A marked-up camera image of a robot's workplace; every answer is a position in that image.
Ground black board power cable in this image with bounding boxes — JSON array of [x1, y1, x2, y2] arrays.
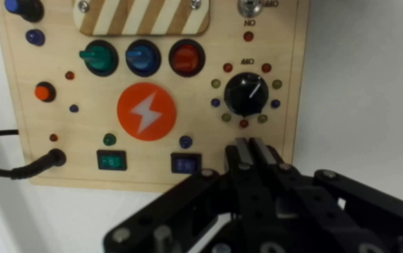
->
[[0, 129, 67, 181]]

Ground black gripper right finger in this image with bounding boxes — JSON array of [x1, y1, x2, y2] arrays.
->
[[249, 137, 403, 253]]

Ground white plastic tray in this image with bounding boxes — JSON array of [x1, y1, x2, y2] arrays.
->
[[0, 0, 403, 253]]

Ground wooden button switch board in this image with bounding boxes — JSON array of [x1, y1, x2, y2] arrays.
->
[[0, 0, 312, 194]]

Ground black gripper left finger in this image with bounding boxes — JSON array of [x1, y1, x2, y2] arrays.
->
[[104, 137, 277, 253]]

